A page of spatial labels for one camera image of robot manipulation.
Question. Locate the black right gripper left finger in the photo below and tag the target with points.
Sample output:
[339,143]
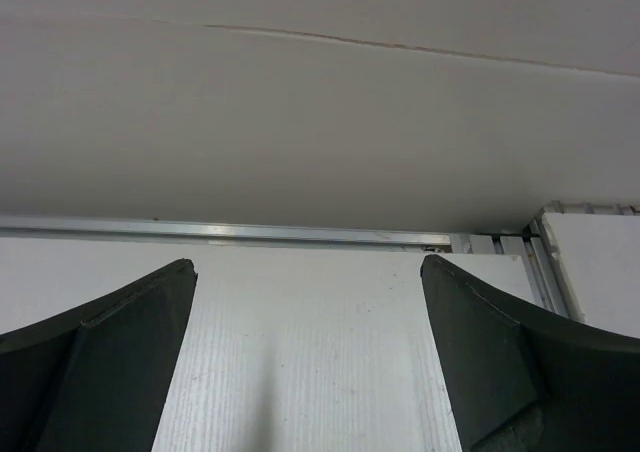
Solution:
[96,377]

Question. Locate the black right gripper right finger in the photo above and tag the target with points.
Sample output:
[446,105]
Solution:
[521,378]

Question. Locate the aluminium corner post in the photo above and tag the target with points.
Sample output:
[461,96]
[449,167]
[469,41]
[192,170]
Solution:
[581,259]

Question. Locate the aluminium frame rail back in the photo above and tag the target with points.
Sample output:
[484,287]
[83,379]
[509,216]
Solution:
[212,231]

